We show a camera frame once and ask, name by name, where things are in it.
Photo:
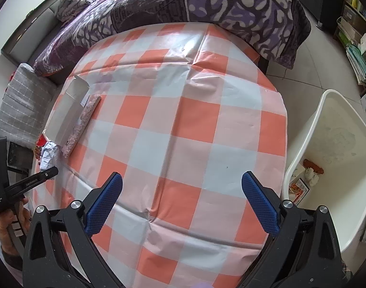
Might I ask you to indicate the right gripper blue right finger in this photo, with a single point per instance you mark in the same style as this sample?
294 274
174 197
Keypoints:
302 249

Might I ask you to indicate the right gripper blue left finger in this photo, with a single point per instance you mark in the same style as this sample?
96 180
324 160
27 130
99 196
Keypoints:
60 251

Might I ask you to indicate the tissue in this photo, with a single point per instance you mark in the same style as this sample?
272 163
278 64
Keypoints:
311 176

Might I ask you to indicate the white plastic trash bin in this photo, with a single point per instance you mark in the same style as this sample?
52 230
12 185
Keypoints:
334 138

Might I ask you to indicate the person's left hand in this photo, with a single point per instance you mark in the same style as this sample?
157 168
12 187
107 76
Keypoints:
6 219

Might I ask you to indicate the crumpled white paper ball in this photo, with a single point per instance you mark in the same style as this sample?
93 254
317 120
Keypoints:
49 159

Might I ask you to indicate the crushed red paper cup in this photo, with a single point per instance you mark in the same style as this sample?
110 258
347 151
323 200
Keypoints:
41 142

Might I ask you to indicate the pink glitter strip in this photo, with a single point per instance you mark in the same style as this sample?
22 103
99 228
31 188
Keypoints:
81 124

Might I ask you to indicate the dark grey bed headboard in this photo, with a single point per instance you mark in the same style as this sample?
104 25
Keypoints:
33 34

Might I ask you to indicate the orange white checkered tablecloth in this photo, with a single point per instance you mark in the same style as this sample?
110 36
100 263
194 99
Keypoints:
184 113

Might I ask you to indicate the wooden bookshelf with books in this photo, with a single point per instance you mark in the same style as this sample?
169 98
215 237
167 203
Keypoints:
351 32

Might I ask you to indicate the purple patterned bed blanket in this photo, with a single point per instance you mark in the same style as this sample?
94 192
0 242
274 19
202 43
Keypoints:
275 29

